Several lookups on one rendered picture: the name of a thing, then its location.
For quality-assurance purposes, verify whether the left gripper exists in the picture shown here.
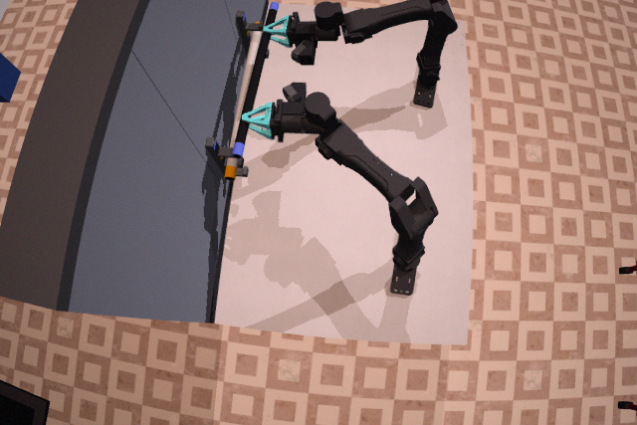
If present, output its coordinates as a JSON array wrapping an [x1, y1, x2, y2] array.
[[241, 100, 306, 142]]

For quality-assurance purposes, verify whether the dark grey wall rack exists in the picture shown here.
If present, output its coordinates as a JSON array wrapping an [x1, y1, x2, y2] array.
[[205, 11, 270, 177]]

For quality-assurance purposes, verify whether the grey panel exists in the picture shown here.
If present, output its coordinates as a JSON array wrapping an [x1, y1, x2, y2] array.
[[0, 0, 269, 323]]

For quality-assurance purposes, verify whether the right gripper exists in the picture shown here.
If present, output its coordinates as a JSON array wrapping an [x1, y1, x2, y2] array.
[[263, 12, 319, 48]]

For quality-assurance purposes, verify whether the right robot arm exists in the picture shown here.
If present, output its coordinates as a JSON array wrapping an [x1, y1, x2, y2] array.
[[291, 0, 458, 108]]

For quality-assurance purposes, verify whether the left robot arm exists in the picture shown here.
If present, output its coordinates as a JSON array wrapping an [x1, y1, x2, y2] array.
[[282, 83, 438, 296]]

